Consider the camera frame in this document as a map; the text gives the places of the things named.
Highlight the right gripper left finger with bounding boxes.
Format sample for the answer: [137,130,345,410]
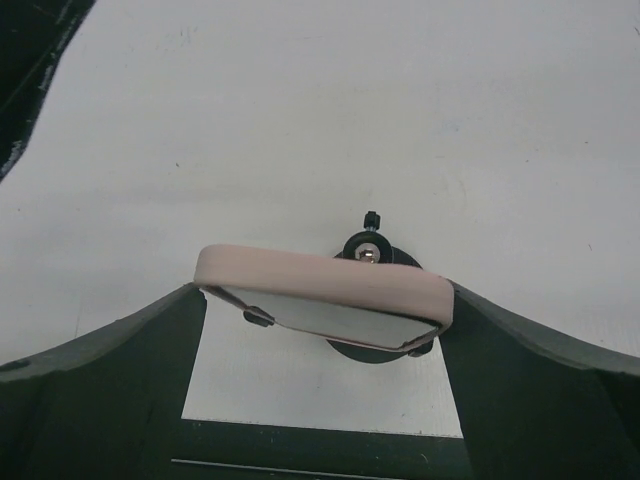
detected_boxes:
[1,284,207,479]

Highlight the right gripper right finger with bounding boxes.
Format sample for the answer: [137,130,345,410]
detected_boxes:
[440,285,639,479]

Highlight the black phone pink case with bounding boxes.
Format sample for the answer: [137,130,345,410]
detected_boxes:
[193,245,454,352]

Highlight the black phone stand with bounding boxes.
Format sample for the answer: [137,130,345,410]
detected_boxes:
[328,211,434,364]

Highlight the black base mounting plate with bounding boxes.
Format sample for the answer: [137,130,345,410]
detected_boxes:
[171,420,474,479]

